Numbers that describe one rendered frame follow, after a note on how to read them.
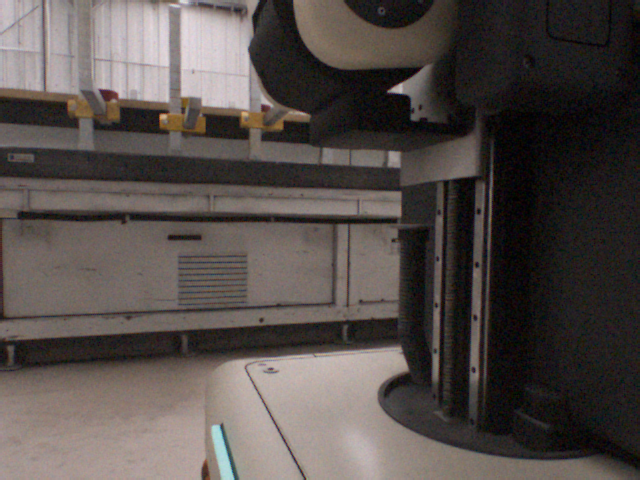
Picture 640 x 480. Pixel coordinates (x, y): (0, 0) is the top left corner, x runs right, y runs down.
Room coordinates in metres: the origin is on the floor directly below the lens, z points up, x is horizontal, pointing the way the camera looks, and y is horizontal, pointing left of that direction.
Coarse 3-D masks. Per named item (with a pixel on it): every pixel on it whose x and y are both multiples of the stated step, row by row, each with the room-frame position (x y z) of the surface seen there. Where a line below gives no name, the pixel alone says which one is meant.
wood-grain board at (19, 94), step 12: (0, 96) 1.48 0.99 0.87; (12, 96) 1.49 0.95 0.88; (24, 96) 1.50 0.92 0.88; (36, 96) 1.51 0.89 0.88; (48, 96) 1.52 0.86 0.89; (60, 96) 1.53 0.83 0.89; (72, 96) 1.54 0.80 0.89; (120, 108) 1.61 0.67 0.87; (132, 108) 1.61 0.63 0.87; (144, 108) 1.61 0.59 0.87; (156, 108) 1.62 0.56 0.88; (168, 108) 1.63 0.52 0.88; (204, 108) 1.67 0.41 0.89; (216, 108) 1.69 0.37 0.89; (228, 108) 1.70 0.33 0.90; (288, 120) 1.77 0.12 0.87; (300, 120) 1.78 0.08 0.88
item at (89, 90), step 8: (80, 80) 1.14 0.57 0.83; (88, 80) 1.14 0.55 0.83; (80, 88) 1.14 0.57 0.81; (88, 88) 1.14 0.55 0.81; (96, 88) 1.20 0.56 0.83; (88, 96) 1.19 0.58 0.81; (96, 96) 1.20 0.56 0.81; (96, 104) 1.28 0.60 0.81; (104, 104) 1.37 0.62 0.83; (96, 112) 1.37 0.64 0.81; (104, 112) 1.38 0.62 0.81
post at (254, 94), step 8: (248, 80) 1.58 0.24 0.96; (256, 80) 1.56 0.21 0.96; (248, 88) 1.58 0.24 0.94; (256, 88) 1.56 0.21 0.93; (248, 96) 1.58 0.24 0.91; (256, 96) 1.56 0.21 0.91; (248, 104) 1.58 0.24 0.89; (256, 104) 1.56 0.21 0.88; (256, 128) 1.56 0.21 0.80; (248, 136) 1.58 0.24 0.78; (256, 136) 1.56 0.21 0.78; (248, 144) 1.58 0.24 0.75; (256, 144) 1.56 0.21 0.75; (248, 152) 1.58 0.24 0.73; (256, 152) 1.56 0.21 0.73
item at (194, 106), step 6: (192, 102) 1.22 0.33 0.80; (198, 102) 1.22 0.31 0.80; (192, 108) 1.22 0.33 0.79; (198, 108) 1.22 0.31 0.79; (186, 114) 1.35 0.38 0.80; (192, 114) 1.29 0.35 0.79; (198, 114) 1.29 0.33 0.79; (186, 120) 1.37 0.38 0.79; (192, 120) 1.37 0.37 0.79; (186, 126) 1.46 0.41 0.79; (192, 126) 1.45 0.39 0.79
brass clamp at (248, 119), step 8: (248, 112) 1.54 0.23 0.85; (256, 112) 1.55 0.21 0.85; (240, 120) 1.57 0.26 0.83; (248, 120) 1.54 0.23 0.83; (256, 120) 1.55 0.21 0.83; (280, 120) 1.58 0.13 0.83; (248, 128) 1.57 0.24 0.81; (264, 128) 1.57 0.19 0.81; (272, 128) 1.57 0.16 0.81; (280, 128) 1.58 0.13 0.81
